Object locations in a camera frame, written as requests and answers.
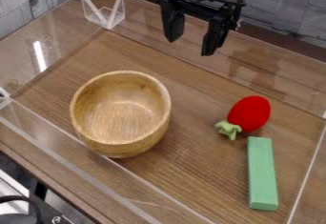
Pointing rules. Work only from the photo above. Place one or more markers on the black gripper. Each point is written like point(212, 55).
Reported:
point(217, 12)

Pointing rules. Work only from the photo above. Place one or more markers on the red plush strawberry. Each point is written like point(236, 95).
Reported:
point(247, 116)

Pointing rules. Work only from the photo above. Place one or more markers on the wooden bowl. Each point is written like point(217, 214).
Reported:
point(120, 113)

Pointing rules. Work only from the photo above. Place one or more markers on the green rectangular block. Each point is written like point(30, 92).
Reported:
point(261, 177)

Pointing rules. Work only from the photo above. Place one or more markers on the clear acrylic tray walls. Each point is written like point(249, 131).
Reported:
point(189, 179)

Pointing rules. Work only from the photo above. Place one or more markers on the black metal table frame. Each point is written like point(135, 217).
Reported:
point(54, 210)

